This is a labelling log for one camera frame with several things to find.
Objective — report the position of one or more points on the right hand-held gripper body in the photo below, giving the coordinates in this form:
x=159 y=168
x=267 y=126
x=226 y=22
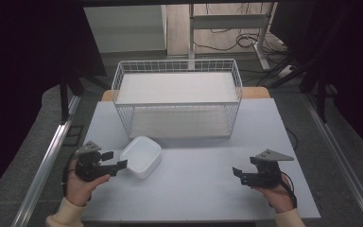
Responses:
x=266 y=171

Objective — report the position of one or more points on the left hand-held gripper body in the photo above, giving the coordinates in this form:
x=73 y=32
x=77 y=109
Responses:
x=88 y=162

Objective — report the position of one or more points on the white square plastic container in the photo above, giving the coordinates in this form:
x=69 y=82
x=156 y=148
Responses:
x=141 y=156

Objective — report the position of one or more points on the person's right hand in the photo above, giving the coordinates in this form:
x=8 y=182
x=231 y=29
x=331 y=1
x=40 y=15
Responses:
x=277 y=195

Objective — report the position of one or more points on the person's left hand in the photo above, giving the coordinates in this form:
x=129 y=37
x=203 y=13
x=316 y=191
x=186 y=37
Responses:
x=81 y=187

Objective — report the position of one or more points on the black metal stand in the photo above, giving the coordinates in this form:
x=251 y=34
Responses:
x=319 y=101
x=65 y=97

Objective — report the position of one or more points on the wooden table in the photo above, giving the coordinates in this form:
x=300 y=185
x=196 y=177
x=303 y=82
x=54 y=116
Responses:
x=258 y=92

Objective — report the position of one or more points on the white power strip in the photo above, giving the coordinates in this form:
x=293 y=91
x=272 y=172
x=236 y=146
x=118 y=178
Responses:
x=286 y=71

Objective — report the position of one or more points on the aluminium rail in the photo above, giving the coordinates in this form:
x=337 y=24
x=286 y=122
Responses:
x=44 y=167
x=343 y=160

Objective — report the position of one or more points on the white metal desk frame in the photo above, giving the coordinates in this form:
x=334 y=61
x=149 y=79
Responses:
x=230 y=28

